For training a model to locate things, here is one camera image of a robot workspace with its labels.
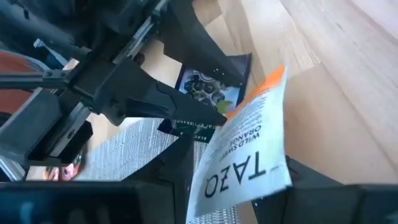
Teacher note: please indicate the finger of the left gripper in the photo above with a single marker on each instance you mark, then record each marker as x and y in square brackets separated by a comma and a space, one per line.
[146, 99]
[192, 40]

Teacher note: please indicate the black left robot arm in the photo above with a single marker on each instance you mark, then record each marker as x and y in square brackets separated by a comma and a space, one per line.
[77, 18]

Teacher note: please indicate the dark blackcurrant tea packet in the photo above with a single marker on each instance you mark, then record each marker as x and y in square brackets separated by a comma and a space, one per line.
[202, 90]

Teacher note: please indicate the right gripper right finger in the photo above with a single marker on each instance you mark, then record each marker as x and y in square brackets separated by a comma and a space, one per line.
[311, 182]

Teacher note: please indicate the white orange Tazo tea packet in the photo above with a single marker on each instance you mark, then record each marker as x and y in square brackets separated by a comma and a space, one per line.
[245, 149]

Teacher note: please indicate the red-brown background object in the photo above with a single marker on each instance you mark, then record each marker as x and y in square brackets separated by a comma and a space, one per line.
[15, 62]

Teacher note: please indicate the grey woven placemat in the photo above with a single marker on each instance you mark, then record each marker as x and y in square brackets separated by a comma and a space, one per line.
[124, 155]

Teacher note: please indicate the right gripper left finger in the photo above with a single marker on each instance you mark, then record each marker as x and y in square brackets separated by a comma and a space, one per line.
[180, 168]

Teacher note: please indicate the red peach tea packet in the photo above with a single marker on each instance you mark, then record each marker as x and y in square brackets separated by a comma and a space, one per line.
[65, 172]

